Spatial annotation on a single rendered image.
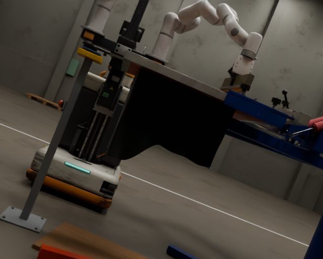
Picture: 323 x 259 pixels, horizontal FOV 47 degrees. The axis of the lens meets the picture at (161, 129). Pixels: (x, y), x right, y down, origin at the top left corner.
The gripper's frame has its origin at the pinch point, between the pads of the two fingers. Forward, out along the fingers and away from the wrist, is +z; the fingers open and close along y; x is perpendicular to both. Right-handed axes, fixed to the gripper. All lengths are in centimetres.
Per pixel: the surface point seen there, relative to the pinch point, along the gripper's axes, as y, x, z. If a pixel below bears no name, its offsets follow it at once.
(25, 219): 74, -9, 109
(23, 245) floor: 67, 20, 110
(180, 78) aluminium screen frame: 32.0, 29.7, 12.3
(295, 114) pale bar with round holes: -23.4, 29.5, 6.3
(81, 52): 80, -5, 17
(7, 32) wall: 437, -1025, -33
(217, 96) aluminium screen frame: 13.5, 29.6, 12.9
